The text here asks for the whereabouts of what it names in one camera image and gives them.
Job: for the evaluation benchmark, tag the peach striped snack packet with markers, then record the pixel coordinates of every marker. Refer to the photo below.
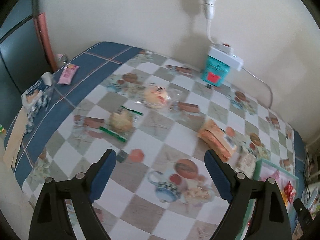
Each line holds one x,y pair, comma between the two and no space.
217,140

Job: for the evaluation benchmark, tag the round bun clear wrapper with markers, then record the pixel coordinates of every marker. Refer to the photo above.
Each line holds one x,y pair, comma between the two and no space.
158,97

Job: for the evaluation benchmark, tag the teal box with red label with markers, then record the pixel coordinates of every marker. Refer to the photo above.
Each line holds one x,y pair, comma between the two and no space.
214,72

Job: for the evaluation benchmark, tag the teal rimmed white tray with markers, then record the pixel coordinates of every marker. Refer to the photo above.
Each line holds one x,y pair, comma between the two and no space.
267,217

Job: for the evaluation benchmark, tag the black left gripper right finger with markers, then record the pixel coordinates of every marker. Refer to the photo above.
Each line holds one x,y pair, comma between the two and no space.
235,188

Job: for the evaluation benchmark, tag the pink snack packet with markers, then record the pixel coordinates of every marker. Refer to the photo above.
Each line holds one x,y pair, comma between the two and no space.
275,175

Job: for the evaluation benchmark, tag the round cake green wrapper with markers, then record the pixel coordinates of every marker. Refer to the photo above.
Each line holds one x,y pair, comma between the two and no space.
121,123

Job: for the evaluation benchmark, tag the orange yellow snack packet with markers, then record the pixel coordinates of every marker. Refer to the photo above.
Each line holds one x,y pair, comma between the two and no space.
284,197

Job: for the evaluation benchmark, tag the white lamp socket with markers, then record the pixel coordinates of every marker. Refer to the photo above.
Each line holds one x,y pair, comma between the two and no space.
209,9

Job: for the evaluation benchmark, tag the white power strip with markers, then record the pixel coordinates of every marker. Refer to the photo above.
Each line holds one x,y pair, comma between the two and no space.
233,61

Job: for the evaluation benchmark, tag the small pink packet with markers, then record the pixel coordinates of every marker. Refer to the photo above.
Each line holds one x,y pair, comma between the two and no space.
67,74

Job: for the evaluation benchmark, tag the blue white patterned bag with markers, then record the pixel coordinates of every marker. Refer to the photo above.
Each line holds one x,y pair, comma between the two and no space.
37,97

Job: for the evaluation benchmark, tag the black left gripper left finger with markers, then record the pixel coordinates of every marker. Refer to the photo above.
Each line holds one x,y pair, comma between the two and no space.
50,218

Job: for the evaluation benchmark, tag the checkered tablecloth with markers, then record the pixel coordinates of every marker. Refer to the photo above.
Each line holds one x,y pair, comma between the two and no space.
160,187

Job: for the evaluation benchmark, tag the small red candy wrapper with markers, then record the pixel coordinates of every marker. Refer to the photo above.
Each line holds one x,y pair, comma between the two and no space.
290,192

